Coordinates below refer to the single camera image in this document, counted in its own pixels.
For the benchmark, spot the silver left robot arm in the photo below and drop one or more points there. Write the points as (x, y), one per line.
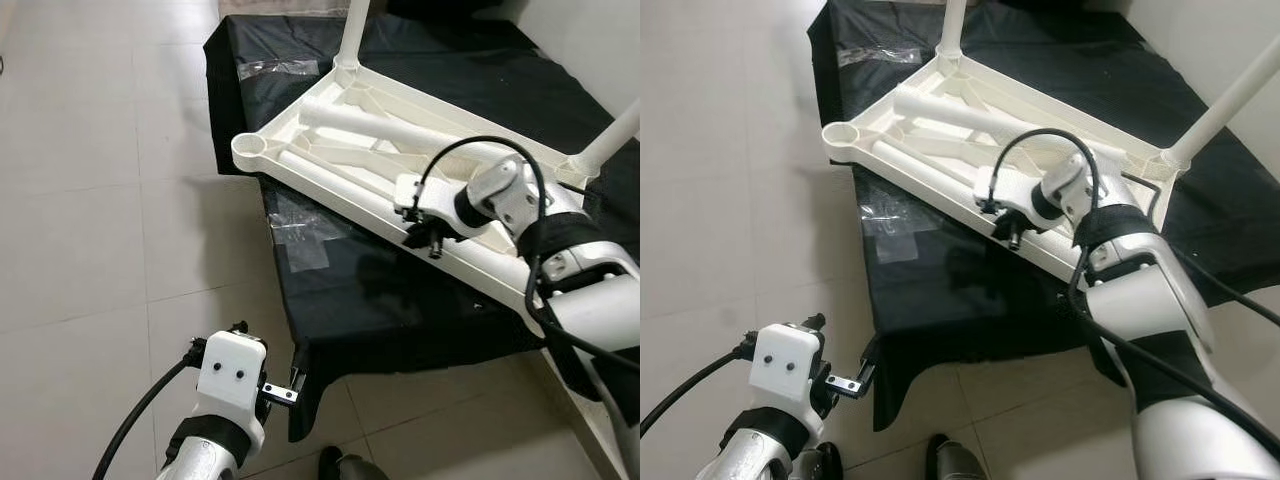
(200, 460)
(760, 430)

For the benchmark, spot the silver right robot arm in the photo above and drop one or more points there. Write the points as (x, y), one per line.
(510, 195)
(1075, 185)

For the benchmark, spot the dark robot left foot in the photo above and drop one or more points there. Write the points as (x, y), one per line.
(822, 462)

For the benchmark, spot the dark robot foot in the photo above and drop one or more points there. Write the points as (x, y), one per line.
(345, 467)
(822, 462)
(955, 462)

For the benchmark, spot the dark robot right foot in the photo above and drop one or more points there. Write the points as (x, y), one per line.
(345, 467)
(955, 462)

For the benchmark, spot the clear tape patch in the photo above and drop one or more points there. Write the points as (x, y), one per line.
(300, 235)
(890, 235)

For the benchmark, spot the white plastic table top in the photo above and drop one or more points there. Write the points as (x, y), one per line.
(440, 105)
(1040, 95)

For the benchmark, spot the clear tape strip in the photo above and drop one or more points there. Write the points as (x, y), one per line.
(275, 68)
(875, 53)

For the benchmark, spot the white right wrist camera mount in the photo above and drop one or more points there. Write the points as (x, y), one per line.
(1010, 190)
(430, 195)

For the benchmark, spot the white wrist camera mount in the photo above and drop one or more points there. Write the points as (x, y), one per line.
(785, 360)
(1010, 190)
(230, 370)
(430, 195)

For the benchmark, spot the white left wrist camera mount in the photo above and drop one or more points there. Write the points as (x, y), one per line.
(785, 360)
(230, 370)

